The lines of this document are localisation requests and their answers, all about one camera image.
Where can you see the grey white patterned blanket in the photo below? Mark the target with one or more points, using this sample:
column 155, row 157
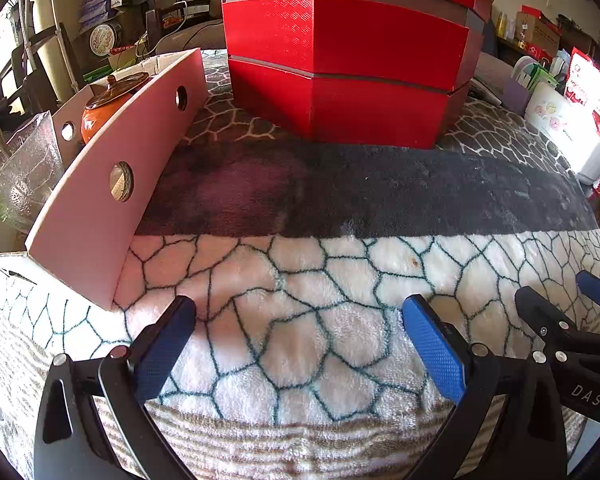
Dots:
column 305, row 340

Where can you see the round cookie tin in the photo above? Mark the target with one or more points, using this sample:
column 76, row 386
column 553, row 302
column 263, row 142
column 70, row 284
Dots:
column 106, row 39

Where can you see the lavender storage container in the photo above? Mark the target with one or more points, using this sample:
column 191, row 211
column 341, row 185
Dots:
column 517, row 92

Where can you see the red octagonal tiered box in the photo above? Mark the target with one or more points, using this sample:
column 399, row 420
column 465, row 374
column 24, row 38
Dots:
column 355, row 60

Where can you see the red white snack bag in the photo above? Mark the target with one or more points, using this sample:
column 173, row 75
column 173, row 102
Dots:
column 592, row 100

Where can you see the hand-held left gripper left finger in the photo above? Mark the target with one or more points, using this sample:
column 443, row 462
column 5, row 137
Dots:
column 165, row 347

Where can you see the white cardboard box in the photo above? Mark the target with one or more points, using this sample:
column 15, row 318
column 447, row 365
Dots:
column 95, row 240

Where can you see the yellow bottle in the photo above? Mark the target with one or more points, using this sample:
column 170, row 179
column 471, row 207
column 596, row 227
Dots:
column 503, row 24

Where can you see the white tissue box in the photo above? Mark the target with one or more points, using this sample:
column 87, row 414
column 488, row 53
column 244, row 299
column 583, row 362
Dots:
column 565, row 130

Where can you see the clear glass bowl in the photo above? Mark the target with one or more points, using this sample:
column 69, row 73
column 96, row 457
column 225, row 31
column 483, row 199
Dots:
column 30, row 170

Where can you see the black remote control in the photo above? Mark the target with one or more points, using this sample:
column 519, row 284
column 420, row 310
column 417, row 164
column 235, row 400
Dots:
column 480, row 91

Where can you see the dark wooden chair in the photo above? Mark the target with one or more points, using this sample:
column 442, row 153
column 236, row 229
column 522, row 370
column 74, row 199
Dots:
column 40, row 45

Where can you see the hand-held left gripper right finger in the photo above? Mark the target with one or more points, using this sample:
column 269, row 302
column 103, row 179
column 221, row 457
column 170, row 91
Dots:
column 432, row 350

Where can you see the orange pumpkin jar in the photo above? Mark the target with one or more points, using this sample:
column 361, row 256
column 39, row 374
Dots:
column 100, row 120

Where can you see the stack of purple boxes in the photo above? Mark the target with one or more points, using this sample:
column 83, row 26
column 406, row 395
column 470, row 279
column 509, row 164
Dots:
column 102, row 5

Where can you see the brown cardboard carton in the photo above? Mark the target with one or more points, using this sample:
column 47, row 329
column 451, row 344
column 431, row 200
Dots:
column 537, row 32

